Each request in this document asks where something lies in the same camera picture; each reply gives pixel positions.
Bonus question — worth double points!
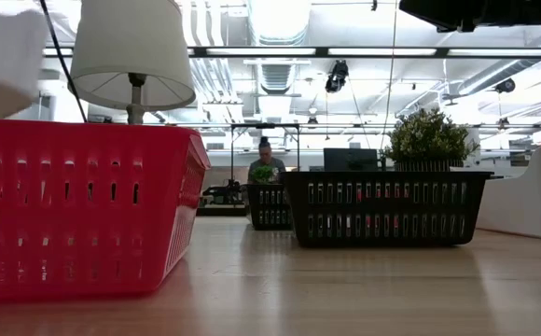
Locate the black plastic slotted basket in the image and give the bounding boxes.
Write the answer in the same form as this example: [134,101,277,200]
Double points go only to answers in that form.
[244,182,294,231]
[280,170,494,248]

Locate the red plastic slotted basket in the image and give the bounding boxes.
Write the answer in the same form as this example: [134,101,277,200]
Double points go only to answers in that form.
[0,119,212,302]
[354,182,411,234]

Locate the person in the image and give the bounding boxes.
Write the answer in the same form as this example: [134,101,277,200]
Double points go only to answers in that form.
[246,135,286,184]

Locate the small green background plant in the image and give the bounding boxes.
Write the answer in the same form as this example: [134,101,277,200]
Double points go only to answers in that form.
[250,165,275,184]

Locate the black computer monitor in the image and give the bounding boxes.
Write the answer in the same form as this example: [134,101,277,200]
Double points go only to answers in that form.
[323,147,379,173]

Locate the black overhead crossbar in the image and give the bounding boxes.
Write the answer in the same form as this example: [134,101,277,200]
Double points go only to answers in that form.
[44,45,541,61]

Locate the potted green plant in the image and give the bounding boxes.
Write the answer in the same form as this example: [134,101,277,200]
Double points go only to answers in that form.
[381,107,481,173]

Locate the table lamp with white shade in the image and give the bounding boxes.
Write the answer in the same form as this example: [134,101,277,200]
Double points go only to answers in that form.
[68,0,197,126]

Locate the black round ceiling device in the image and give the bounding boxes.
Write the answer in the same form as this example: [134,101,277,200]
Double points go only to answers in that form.
[493,77,517,95]

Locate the black background station frame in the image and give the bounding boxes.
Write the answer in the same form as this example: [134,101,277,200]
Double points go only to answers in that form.
[229,122,301,188]

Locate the black hanging camera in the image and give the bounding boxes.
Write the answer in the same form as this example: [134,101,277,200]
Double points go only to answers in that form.
[324,59,350,94]

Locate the thin hanging cable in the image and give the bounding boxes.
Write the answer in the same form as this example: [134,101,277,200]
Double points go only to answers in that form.
[380,0,398,151]

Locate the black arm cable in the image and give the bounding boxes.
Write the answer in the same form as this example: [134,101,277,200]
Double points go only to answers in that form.
[38,0,89,124]

